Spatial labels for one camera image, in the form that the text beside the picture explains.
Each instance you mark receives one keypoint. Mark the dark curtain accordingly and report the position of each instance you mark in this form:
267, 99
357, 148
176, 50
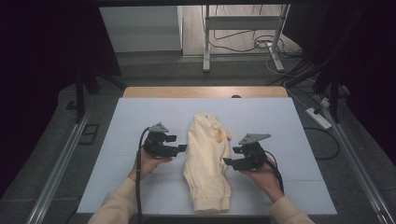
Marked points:
37, 77
373, 62

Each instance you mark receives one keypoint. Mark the person's right hand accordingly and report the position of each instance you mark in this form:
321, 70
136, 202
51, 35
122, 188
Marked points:
266, 180

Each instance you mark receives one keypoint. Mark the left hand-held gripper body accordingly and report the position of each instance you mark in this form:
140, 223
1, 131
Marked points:
157, 147

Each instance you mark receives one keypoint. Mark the person's left hand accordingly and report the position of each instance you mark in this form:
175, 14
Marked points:
144, 166

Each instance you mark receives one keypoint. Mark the black metal stand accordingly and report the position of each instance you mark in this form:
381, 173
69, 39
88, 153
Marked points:
334, 99
80, 93

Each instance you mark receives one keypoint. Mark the white power strip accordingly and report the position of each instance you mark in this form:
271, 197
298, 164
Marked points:
318, 118

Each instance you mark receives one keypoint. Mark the pale blue table sheet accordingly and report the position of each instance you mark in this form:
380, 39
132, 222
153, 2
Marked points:
140, 118

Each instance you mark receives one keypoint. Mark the black floor frame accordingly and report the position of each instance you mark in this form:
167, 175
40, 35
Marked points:
84, 137

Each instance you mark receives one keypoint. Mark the white wall panel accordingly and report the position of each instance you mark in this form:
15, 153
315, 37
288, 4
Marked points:
140, 28

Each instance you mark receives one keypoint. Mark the aluminium floor rail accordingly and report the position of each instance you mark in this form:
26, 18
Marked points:
358, 168
57, 169

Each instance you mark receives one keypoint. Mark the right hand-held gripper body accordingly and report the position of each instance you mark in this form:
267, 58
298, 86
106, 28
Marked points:
253, 157

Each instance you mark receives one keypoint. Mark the cream baby pants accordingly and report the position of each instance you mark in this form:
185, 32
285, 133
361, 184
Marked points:
205, 155

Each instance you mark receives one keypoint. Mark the white metal desk frame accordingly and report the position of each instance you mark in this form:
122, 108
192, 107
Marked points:
243, 22

